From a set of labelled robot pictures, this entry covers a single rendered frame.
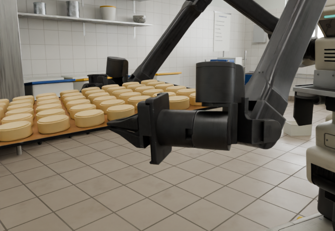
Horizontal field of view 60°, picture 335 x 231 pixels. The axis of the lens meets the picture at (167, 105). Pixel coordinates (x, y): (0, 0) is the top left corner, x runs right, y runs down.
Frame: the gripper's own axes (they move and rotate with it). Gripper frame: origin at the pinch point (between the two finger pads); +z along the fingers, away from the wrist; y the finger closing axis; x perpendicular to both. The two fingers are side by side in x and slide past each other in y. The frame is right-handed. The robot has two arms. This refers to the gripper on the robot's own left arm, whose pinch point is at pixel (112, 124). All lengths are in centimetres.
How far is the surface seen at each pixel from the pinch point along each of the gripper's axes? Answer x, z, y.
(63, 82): 242, 219, 25
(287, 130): 370, -38, 112
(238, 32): 716, 70, -30
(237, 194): 172, 3, 106
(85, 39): 337, 249, -26
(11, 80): 175, 224, 14
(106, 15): 350, 216, -60
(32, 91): 210, 237, 31
